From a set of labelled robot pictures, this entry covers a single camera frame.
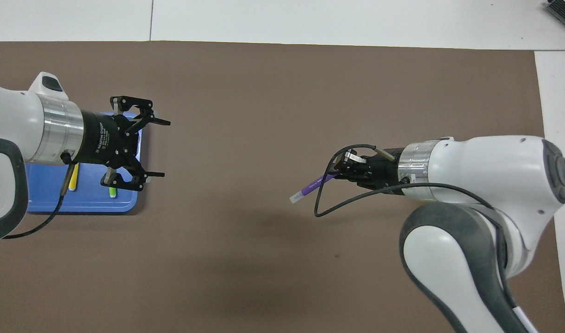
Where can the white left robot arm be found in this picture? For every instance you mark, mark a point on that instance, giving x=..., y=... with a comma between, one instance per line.
x=14, y=120

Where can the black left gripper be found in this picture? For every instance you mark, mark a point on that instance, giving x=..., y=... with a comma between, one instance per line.
x=102, y=138

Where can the brown table mat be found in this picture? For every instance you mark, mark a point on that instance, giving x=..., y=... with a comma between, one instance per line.
x=282, y=92

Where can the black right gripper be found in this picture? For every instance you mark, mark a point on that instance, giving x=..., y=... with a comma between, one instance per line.
x=384, y=169

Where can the blue plastic tray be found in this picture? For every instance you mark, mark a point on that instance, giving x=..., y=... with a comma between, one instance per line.
x=88, y=199

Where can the purple pen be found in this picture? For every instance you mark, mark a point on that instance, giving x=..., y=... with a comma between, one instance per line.
x=310, y=188

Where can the yellow pen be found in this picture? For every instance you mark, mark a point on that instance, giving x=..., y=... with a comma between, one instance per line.
x=73, y=180

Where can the green pen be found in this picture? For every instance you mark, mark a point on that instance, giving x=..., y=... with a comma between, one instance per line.
x=112, y=192

